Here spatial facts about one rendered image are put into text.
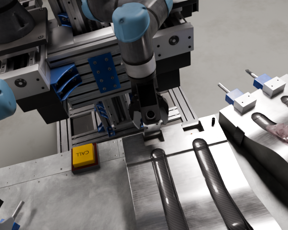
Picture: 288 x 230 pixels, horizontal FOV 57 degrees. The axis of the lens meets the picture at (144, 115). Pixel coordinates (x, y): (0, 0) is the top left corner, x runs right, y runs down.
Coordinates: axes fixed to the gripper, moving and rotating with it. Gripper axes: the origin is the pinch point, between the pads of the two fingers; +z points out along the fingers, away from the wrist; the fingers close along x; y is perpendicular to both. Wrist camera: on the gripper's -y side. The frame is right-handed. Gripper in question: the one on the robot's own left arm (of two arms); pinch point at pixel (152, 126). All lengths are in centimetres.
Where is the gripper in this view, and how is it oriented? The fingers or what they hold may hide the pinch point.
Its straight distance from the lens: 78.2
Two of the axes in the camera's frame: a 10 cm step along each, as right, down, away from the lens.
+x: -9.8, 1.6, 0.6
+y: -0.9, -7.5, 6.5
